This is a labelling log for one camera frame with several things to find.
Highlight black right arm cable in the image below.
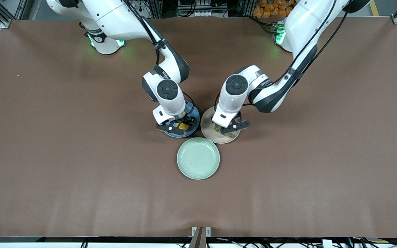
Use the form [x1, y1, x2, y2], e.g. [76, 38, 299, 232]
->
[123, 0, 199, 126]

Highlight beige round plate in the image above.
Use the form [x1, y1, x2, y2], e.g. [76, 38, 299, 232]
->
[201, 105, 242, 144]

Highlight blue round plate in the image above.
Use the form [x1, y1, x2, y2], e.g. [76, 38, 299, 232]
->
[164, 102, 200, 138]

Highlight green lettuce leaf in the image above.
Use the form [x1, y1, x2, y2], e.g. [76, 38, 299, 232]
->
[214, 124, 237, 138]

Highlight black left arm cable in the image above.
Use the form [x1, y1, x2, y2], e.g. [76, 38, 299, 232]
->
[273, 0, 352, 85]

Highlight brown camera post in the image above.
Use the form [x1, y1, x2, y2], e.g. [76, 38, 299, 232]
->
[189, 226, 206, 248]

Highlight pale green round plate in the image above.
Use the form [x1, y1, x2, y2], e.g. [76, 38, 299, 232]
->
[177, 137, 220, 180]

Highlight grey metal control box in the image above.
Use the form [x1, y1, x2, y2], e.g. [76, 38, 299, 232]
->
[177, 0, 228, 18]

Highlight orange snack packets pile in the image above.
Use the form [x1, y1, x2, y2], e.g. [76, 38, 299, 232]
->
[253, 0, 294, 18]

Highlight brown table mat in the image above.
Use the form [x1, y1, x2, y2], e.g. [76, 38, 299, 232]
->
[0, 15, 397, 238]

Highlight white power strip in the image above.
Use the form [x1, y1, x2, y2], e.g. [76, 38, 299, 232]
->
[131, 0, 152, 14]

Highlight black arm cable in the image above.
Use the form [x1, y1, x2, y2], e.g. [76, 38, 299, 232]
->
[273, 0, 352, 85]
[123, 0, 199, 126]

